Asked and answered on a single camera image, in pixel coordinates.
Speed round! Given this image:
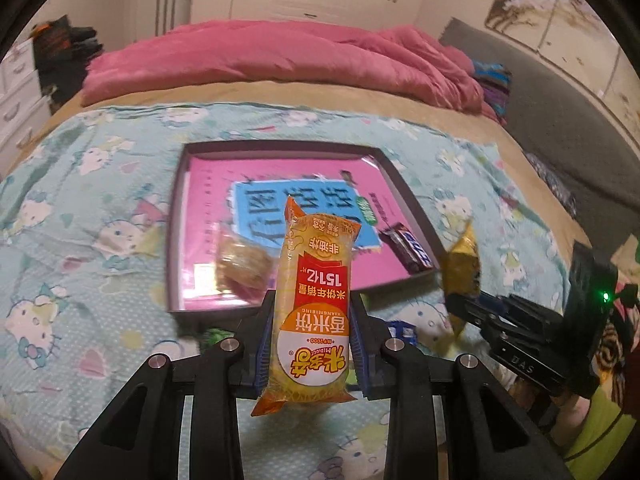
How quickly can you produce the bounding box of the yellow snack packet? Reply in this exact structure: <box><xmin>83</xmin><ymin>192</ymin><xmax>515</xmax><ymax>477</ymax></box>
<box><xmin>440</xmin><ymin>220</ymin><xmax>482</xmax><ymax>356</ymax></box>

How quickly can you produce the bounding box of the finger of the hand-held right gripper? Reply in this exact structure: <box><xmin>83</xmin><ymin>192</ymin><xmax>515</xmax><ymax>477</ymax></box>
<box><xmin>477</xmin><ymin>320</ymin><xmax>573</xmax><ymax>396</ymax></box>
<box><xmin>445</xmin><ymin>292</ymin><xmax>568</xmax><ymax>341</ymax></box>

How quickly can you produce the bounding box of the blue white snack packet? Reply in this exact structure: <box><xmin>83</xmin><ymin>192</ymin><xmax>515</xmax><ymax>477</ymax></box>
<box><xmin>387</xmin><ymin>321</ymin><xmax>417</xmax><ymax>346</ymax></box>

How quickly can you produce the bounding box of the white drawer chest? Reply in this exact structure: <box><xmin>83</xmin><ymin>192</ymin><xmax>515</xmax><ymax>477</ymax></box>
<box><xmin>0</xmin><ymin>40</ymin><xmax>51</xmax><ymax>161</ymax></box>

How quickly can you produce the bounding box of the pile of dark clothes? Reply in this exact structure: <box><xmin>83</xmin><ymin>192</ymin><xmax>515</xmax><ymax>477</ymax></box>
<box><xmin>30</xmin><ymin>15</ymin><xmax>103</xmax><ymax>111</ymax></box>

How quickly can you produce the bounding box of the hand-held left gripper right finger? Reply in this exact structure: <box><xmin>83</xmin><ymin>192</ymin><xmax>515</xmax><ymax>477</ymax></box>
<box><xmin>348</xmin><ymin>292</ymin><xmax>576</xmax><ymax>480</ymax></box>

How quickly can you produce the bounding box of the grey padded headboard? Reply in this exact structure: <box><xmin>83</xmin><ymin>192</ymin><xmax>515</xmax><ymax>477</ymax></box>
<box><xmin>439</xmin><ymin>17</ymin><xmax>640</xmax><ymax>241</ymax></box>

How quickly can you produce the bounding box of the dark shallow box tray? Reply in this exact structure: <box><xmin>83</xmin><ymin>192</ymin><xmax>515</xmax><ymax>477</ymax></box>
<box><xmin>165</xmin><ymin>141</ymin><xmax>443</xmax><ymax>316</ymax></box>

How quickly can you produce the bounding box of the orange rice cracker packet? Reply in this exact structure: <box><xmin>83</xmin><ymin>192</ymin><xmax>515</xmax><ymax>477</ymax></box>
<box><xmin>250</xmin><ymin>195</ymin><xmax>362</xmax><ymax>417</ymax></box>

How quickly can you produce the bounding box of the cartoon cat printed blanket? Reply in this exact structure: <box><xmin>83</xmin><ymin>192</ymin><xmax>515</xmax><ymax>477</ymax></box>
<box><xmin>0</xmin><ymin>102</ymin><xmax>576</xmax><ymax>480</ymax></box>

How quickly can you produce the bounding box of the dark patterned cloth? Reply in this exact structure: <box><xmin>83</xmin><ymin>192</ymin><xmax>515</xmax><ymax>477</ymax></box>
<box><xmin>525</xmin><ymin>152</ymin><xmax>581</xmax><ymax>216</ymax></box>

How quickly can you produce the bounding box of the pink duvet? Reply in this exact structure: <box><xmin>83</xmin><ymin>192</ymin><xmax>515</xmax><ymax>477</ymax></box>
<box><xmin>80</xmin><ymin>20</ymin><xmax>501</xmax><ymax>123</ymax></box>

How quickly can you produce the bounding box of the green pea snack packet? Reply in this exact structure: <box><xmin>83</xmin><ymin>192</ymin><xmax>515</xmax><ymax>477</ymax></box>
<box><xmin>202</xmin><ymin>327</ymin><xmax>236</xmax><ymax>348</ymax></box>

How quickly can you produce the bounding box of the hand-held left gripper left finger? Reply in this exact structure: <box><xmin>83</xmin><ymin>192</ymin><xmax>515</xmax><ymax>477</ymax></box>
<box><xmin>52</xmin><ymin>290</ymin><xmax>276</xmax><ymax>480</ymax></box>

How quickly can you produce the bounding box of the floral wall painting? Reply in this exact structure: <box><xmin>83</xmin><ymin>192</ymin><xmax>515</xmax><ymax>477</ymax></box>
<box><xmin>485</xmin><ymin>0</ymin><xmax>640</xmax><ymax>136</ymax></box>

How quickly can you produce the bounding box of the clear wrapped brown cake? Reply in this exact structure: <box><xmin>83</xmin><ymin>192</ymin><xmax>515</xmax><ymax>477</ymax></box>
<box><xmin>215</xmin><ymin>230</ymin><xmax>276</xmax><ymax>293</ymax></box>

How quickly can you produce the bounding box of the green cloth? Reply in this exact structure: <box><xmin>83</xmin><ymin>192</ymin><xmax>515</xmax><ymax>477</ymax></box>
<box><xmin>570</xmin><ymin>395</ymin><xmax>640</xmax><ymax>480</ymax></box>

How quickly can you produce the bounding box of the colourful striped cloth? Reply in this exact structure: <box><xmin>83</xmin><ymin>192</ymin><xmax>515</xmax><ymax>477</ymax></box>
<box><xmin>472</xmin><ymin>60</ymin><xmax>513</xmax><ymax>126</ymax></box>

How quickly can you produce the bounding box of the dark chocolate bar blue label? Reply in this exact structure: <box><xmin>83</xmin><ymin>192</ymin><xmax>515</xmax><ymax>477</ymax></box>
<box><xmin>378</xmin><ymin>222</ymin><xmax>435</xmax><ymax>275</ymax></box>

